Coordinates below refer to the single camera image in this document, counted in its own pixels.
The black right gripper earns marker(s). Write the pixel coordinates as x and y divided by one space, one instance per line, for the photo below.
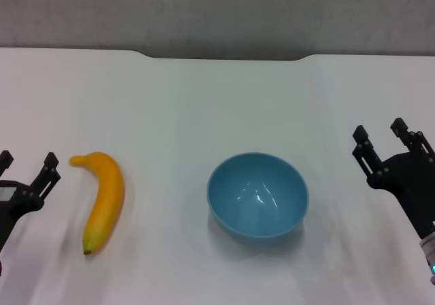
413 186

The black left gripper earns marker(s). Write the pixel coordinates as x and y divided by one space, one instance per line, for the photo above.
15 196

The yellow banana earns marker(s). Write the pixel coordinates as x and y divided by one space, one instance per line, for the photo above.
105 196

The blue bowl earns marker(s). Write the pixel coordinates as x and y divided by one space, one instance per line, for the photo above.
258 199

